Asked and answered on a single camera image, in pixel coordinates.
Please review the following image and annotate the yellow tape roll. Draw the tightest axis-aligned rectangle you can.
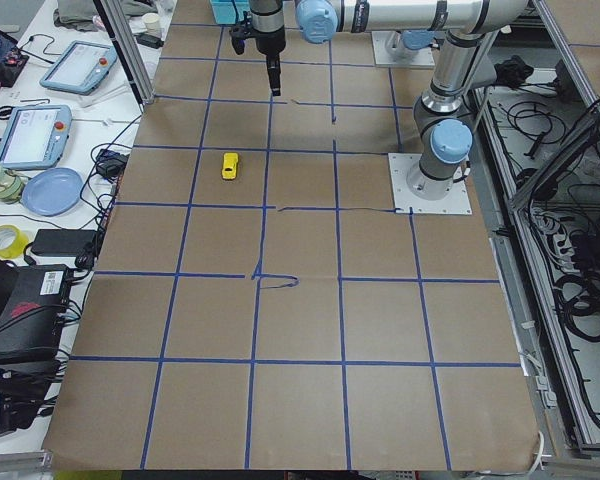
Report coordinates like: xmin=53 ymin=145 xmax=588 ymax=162
xmin=0 ymin=225 xmax=29 ymax=260

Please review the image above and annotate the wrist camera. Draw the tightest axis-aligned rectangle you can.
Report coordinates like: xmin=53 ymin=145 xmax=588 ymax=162
xmin=230 ymin=11 xmax=252 ymax=55

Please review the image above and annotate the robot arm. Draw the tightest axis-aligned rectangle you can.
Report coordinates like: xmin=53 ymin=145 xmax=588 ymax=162
xmin=384 ymin=30 xmax=436 ymax=59
xmin=295 ymin=1 xmax=526 ymax=200

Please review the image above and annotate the black computer box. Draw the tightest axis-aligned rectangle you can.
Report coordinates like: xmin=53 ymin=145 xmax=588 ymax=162
xmin=0 ymin=264 xmax=70 ymax=364

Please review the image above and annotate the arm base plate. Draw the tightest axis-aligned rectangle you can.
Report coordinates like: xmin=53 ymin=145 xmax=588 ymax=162
xmin=388 ymin=153 xmax=472 ymax=215
xmin=372 ymin=30 xmax=435 ymax=70

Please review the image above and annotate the yellow beetle toy car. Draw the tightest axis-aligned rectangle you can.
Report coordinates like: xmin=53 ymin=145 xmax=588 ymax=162
xmin=221 ymin=152 xmax=239 ymax=181

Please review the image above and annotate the teach pendant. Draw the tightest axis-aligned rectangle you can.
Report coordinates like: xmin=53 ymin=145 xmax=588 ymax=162
xmin=0 ymin=105 xmax=72 ymax=170
xmin=39 ymin=41 xmax=118 ymax=95

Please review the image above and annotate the aluminium frame post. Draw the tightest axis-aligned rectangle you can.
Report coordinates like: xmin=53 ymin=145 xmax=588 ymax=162
xmin=93 ymin=0 xmax=155 ymax=106

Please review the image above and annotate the black power adapter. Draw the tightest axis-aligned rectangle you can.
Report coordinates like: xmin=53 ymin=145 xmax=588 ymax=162
xmin=30 ymin=229 xmax=96 ymax=257

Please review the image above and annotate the upper teach pendant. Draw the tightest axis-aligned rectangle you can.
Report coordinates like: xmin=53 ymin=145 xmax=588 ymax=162
xmin=39 ymin=41 xmax=118 ymax=95

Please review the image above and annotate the lower teach pendant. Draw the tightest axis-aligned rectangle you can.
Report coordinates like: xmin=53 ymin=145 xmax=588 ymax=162
xmin=0 ymin=105 xmax=72 ymax=170

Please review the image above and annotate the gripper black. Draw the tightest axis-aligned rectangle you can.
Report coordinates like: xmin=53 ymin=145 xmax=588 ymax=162
xmin=249 ymin=0 xmax=285 ymax=96

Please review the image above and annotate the blue plate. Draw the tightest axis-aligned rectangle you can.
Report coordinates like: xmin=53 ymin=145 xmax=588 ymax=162
xmin=21 ymin=168 xmax=83 ymax=216

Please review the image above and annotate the teal plastic bin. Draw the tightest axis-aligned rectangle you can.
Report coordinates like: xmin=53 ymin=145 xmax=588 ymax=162
xmin=210 ymin=0 xmax=249 ymax=25

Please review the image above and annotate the paper cup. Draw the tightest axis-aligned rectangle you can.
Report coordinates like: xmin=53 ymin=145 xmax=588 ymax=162
xmin=142 ymin=12 xmax=162 ymax=38

